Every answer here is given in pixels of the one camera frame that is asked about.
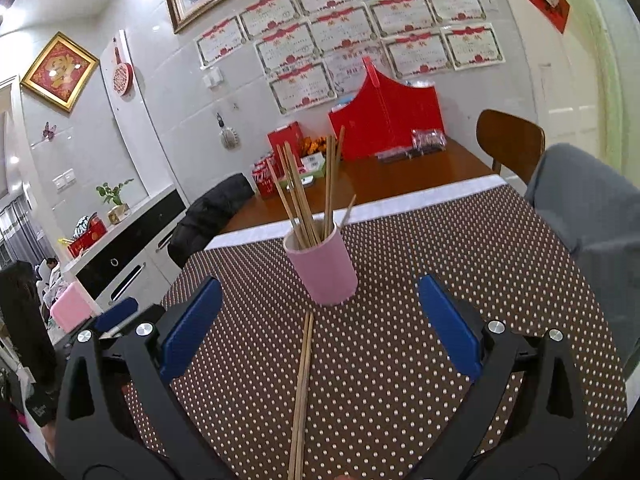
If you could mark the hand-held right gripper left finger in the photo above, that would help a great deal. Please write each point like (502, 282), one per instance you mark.
(192, 330)

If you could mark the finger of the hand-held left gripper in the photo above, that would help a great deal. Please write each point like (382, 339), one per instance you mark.
(117, 312)
(147, 316)

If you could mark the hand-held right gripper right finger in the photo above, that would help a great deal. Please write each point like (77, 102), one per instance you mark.
(450, 330)

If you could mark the wooden chopstick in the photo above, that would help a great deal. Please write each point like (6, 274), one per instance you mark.
(306, 390)
(299, 390)

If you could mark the pink cup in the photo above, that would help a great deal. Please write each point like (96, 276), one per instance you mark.
(325, 270)

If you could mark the bunch of wooden chopsticks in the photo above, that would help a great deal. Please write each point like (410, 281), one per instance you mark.
(327, 190)

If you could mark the black and white sideboard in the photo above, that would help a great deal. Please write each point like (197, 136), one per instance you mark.
(135, 250)

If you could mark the brown polka dot tablecloth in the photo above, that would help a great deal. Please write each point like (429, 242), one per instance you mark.
(390, 360)

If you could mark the red patterned tin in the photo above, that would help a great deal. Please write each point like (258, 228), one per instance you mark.
(87, 237)

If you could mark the black jacket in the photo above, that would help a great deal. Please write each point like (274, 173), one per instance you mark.
(210, 220)

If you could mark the potted plant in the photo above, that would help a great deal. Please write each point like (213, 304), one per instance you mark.
(117, 200)

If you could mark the grey curtain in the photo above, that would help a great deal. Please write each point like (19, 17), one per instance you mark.
(20, 230)

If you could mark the red drink can carton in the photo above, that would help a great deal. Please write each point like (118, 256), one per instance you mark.
(262, 177)

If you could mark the grey garment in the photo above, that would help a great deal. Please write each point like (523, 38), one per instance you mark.
(590, 220)

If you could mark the dark wrapped packet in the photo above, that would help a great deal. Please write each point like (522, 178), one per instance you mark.
(427, 142)

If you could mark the wooden chair back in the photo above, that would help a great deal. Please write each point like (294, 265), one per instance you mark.
(510, 135)

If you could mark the white box with label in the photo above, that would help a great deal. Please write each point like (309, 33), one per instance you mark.
(312, 162)

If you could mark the small red gift box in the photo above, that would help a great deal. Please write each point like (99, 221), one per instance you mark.
(285, 140)

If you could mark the orange snack packets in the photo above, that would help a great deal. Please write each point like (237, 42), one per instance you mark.
(315, 146)

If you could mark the red gift bag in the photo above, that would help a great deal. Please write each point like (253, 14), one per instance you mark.
(390, 115)

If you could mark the red round paper ornament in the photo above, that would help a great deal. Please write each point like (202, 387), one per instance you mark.
(122, 77)

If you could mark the gold framed red picture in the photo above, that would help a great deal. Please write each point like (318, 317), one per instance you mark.
(59, 71)

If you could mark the white door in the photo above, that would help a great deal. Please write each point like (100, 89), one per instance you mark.
(575, 110)

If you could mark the group of award certificates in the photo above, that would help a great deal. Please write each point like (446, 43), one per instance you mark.
(340, 30)

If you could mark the wall switch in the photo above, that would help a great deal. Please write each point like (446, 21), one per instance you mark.
(65, 179)

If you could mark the butterfly wall sticker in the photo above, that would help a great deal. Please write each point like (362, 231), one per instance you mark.
(49, 131)

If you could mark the round woven wall ornament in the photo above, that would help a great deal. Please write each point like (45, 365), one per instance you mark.
(229, 136)

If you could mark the white wall socket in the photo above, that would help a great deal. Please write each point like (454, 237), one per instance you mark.
(214, 77)

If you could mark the red wall hanging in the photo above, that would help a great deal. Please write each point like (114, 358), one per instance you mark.
(547, 0)

